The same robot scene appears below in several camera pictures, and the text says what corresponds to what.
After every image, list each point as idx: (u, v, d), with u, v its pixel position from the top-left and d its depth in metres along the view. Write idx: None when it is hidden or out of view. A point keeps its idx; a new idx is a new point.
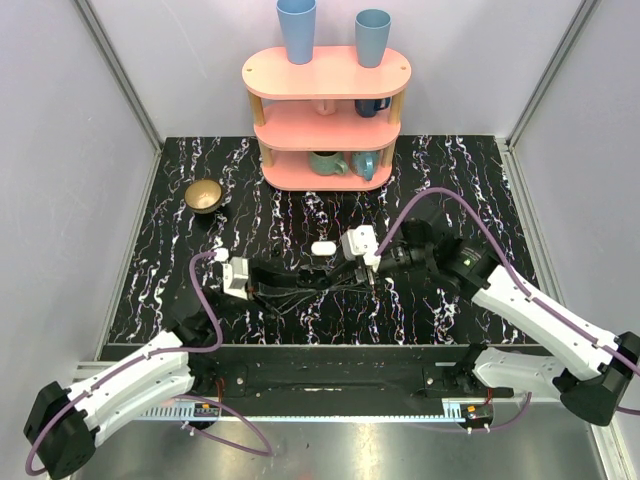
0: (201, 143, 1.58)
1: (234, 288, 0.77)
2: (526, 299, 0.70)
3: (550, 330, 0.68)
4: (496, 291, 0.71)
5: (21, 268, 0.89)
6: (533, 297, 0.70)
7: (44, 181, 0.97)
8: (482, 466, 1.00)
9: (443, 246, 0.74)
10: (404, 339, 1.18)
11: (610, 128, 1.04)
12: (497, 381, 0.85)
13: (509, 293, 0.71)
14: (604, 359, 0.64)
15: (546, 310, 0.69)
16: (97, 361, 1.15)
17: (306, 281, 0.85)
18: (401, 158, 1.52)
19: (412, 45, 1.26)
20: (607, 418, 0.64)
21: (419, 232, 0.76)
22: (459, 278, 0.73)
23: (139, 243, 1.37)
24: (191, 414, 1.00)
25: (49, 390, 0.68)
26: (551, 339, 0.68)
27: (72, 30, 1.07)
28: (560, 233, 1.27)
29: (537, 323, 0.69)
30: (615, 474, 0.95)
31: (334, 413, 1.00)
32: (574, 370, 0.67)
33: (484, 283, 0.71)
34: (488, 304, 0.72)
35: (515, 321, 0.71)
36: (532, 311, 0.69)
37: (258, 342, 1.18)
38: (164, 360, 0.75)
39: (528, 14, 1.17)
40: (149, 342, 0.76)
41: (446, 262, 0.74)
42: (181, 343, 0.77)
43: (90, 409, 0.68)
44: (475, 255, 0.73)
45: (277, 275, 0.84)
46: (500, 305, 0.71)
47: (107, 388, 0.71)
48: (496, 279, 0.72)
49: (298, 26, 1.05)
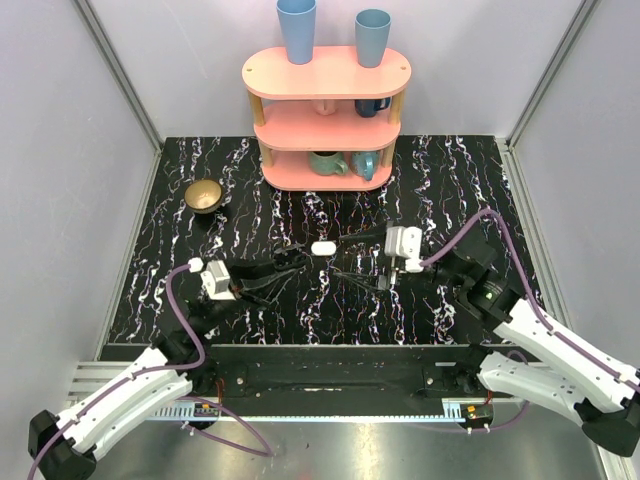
0: (201, 143, 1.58)
1: (221, 292, 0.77)
2: (547, 333, 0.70)
3: (573, 364, 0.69)
4: (518, 325, 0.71)
5: (22, 269, 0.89)
6: (555, 332, 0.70)
7: (45, 181, 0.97)
8: (481, 466, 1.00)
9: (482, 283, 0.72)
10: (404, 339, 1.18)
11: (610, 128, 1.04)
12: (499, 388, 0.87)
13: (531, 327, 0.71)
14: (626, 393, 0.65)
15: (570, 346, 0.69)
16: (98, 361, 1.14)
17: (284, 264, 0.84)
18: (401, 158, 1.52)
19: (412, 45, 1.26)
20: (631, 449, 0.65)
21: (464, 265, 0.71)
22: (481, 312, 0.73)
23: (139, 243, 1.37)
24: (191, 414, 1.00)
25: (40, 418, 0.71)
26: (573, 373, 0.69)
27: (72, 31, 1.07)
28: (560, 233, 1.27)
29: (559, 356, 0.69)
30: (615, 474, 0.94)
31: (334, 413, 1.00)
32: (595, 400, 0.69)
33: (508, 317, 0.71)
34: (508, 336, 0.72)
35: (536, 352, 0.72)
36: (554, 346, 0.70)
37: (258, 342, 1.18)
38: (149, 379, 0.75)
39: (528, 14, 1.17)
40: (134, 362, 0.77)
41: (474, 294, 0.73)
42: (166, 361, 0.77)
43: (78, 437, 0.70)
44: (503, 293, 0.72)
45: (255, 267, 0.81)
46: (522, 338, 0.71)
47: (94, 413, 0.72)
48: (518, 311, 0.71)
49: (297, 25, 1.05)
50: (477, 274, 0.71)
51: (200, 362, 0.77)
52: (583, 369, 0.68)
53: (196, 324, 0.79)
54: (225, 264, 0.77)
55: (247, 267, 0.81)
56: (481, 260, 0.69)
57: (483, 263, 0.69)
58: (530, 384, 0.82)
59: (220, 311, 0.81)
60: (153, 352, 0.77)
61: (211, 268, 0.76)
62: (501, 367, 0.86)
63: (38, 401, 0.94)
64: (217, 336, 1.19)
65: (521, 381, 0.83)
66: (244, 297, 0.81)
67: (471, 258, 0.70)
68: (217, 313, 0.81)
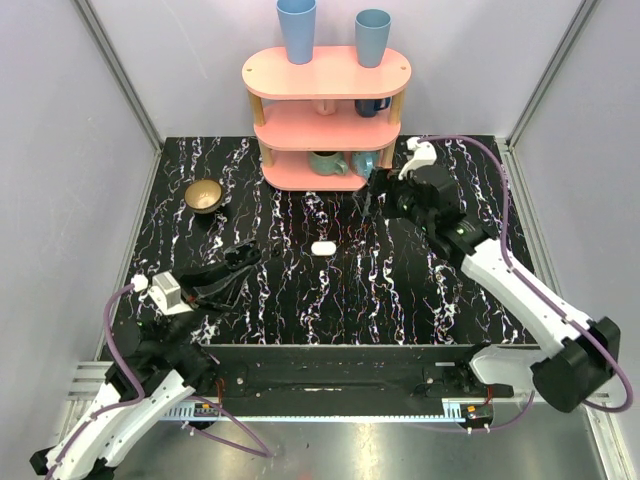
0: (201, 143, 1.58)
1: (173, 305, 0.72)
2: (507, 270, 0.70)
3: (526, 302, 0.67)
4: (480, 259, 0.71)
5: (22, 268, 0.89)
6: (513, 269, 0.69)
7: (45, 181, 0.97)
8: (481, 466, 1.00)
9: (446, 215, 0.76)
10: (404, 339, 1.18)
11: (610, 128, 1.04)
12: (492, 376, 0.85)
13: (492, 263, 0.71)
14: (570, 333, 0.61)
15: (524, 284, 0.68)
16: (98, 361, 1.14)
17: (237, 263, 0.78)
18: (401, 157, 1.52)
19: (412, 45, 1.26)
20: (570, 389, 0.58)
21: (429, 197, 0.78)
22: (450, 246, 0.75)
23: (139, 243, 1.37)
24: (191, 414, 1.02)
25: (35, 457, 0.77)
26: (522, 310, 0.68)
27: (72, 31, 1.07)
28: (560, 232, 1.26)
29: (513, 294, 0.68)
30: (615, 473, 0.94)
31: (334, 413, 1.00)
32: (545, 344, 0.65)
33: (470, 250, 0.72)
34: (472, 272, 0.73)
35: (497, 292, 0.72)
36: (510, 283, 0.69)
37: (258, 342, 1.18)
38: (109, 418, 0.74)
39: (527, 14, 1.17)
40: (96, 398, 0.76)
41: (445, 230, 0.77)
42: (120, 397, 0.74)
43: (64, 476, 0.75)
44: (475, 232, 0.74)
45: (206, 272, 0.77)
46: (483, 274, 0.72)
47: (70, 455, 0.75)
48: (483, 247, 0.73)
49: (297, 26, 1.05)
50: (441, 204, 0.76)
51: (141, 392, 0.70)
52: (531, 306, 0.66)
53: (149, 347, 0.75)
54: (171, 275, 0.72)
55: (197, 278, 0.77)
56: (433, 183, 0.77)
57: (440, 189, 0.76)
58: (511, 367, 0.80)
59: (180, 328, 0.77)
60: (108, 389, 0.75)
61: (158, 282, 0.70)
62: (488, 356, 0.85)
63: (39, 401, 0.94)
64: (217, 336, 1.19)
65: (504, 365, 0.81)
66: (203, 306, 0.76)
67: (426, 182, 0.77)
68: (176, 332, 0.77)
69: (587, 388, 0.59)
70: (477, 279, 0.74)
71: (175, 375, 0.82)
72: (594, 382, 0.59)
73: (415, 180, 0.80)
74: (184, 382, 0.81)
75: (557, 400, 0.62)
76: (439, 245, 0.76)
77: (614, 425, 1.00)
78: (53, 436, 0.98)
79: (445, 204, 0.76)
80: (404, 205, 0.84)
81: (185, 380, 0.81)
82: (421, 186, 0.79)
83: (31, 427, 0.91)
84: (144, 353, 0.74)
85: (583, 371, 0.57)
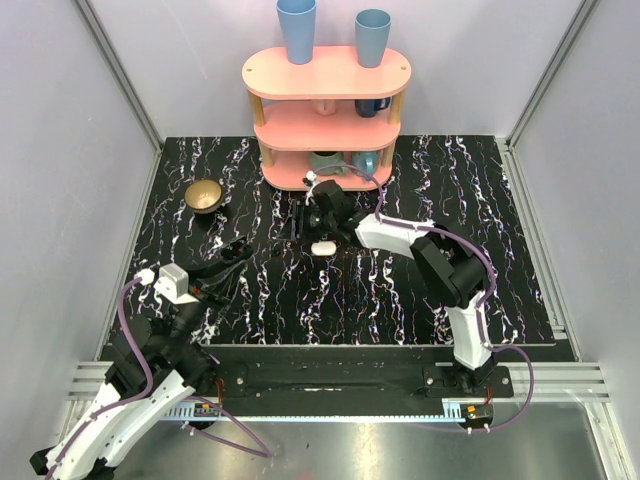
0: (201, 143, 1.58)
1: (183, 294, 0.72)
2: (378, 223, 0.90)
3: (396, 235, 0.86)
4: (366, 227, 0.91)
5: (21, 269, 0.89)
6: (383, 220, 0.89)
7: (44, 181, 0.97)
8: (481, 466, 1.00)
9: (341, 213, 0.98)
10: (404, 339, 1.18)
11: (609, 127, 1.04)
12: (477, 355, 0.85)
13: (371, 224, 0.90)
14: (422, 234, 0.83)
15: (393, 226, 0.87)
16: (97, 361, 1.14)
17: (232, 258, 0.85)
18: (401, 158, 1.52)
19: (412, 45, 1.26)
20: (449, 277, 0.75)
21: (323, 203, 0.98)
22: (349, 234, 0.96)
23: (139, 243, 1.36)
24: (191, 414, 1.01)
25: (36, 457, 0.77)
26: (400, 242, 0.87)
27: (72, 30, 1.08)
28: (560, 232, 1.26)
29: (388, 235, 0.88)
30: (615, 474, 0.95)
31: (333, 414, 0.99)
32: None
33: (358, 226, 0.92)
34: (369, 241, 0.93)
35: (386, 243, 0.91)
36: (383, 229, 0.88)
37: (258, 342, 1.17)
38: (109, 418, 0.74)
39: (526, 13, 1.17)
40: (96, 399, 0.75)
41: (343, 220, 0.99)
42: (120, 396, 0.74)
43: (63, 476, 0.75)
44: (362, 219, 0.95)
45: (203, 268, 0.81)
46: (371, 236, 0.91)
47: (69, 455, 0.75)
48: (366, 219, 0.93)
49: (298, 25, 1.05)
50: (332, 205, 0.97)
51: (150, 383, 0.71)
52: (398, 233, 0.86)
53: (156, 342, 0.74)
54: (178, 266, 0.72)
55: (197, 273, 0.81)
56: (325, 192, 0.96)
57: (328, 193, 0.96)
58: (467, 329, 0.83)
59: (185, 325, 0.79)
60: (108, 391, 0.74)
61: (165, 273, 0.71)
62: (457, 341, 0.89)
63: (38, 401, 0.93)
64: (217, 336, 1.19)
65: (463, 333, 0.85)
66: (206, 298, 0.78)
67: (320, 191, 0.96)
68: (182, 328, 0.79)
69: (462, 276, 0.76)
70: (374, 244, 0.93)
71: (175, 375, 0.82)
72: (468, 275, 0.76)
73: (315, 195, 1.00)
74: (184, 383, 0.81)
75: (453, 299, 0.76)
76: (342, 234, 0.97)
77: (614, 426, 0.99)
78: (53, 436, 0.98)
79: (338, 205, 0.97)
80: (315, 221, 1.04)
81: (185, 380, 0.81)
82: (317, 198, 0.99)
83: (30, 427, 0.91)
84: (151, 349, 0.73)
85: (437, 255, 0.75)
